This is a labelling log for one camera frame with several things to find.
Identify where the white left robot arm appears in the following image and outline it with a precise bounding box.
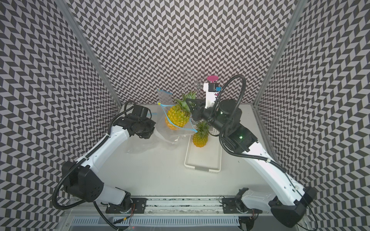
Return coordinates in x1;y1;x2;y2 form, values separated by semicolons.
52;101;156;210

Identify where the pineapple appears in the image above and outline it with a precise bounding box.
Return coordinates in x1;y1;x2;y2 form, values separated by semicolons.
192;121;209;147
165;91;196;131

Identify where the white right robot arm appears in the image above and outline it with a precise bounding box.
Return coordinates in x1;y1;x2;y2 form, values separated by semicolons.
186;75;317;228

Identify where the clear zip-top bag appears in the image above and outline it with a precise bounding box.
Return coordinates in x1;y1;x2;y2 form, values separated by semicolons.
157;90;174;105
154;103;197;144
126;136;160;154

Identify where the metal glass rack stand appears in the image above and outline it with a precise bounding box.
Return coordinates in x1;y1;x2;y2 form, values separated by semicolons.
182;71;204;95

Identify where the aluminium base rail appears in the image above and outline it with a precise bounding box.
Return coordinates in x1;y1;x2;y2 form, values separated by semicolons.
69;196;307;227

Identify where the white plastic basket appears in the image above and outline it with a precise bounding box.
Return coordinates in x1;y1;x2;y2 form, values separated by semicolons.
184;135;223;173

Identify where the pink wine glass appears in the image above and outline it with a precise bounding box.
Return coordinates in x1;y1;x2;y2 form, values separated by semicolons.
207;75;219;83

